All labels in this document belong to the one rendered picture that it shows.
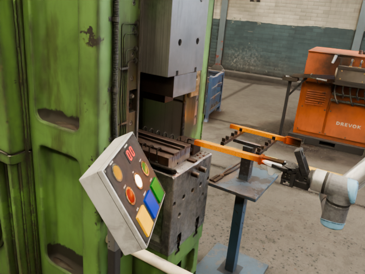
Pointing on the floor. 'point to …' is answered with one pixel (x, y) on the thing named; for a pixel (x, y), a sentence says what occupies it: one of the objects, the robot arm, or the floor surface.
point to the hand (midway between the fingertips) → (265, 159)
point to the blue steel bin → (213, 92)
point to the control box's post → (113, 255)
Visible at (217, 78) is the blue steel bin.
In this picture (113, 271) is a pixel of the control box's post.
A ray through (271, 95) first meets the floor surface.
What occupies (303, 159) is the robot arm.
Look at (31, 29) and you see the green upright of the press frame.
